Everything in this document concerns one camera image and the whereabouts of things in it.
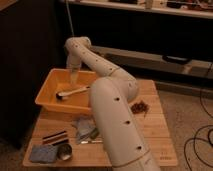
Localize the yellow plastic bin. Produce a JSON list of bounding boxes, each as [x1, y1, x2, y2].
[[35, 68, 91, 115]]

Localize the small silver knife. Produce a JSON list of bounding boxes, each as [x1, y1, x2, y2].
[[80, 140, 103, 144]]

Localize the dark dried debris pile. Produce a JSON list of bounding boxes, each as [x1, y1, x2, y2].
[[131, 101, 149, 115]]

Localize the metal vertical pole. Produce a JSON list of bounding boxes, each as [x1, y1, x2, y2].
[[65, 0, 75, 37]]

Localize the black device on rail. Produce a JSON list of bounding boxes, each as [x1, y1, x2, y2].
[[162, 55, 192, 65]]

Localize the black striped blocks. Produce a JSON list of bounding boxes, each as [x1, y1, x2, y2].
[[42, 131, 68, 145]]

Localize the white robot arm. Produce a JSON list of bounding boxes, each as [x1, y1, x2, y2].
[[65, 37, 161, 171]]

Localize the grey metal rail beam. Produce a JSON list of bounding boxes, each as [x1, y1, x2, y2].
[[92, 46, 213, 79]]

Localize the green curved vegetable toy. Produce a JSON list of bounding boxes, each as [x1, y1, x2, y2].
[[90, 128, 99, 140]]

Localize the blue folded cloth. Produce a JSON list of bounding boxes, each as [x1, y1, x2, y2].
[[29, 145, 57, 164]]

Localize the grey blue crumpled cloth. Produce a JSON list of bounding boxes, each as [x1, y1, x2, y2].
[[71, 118, 97, 144]]

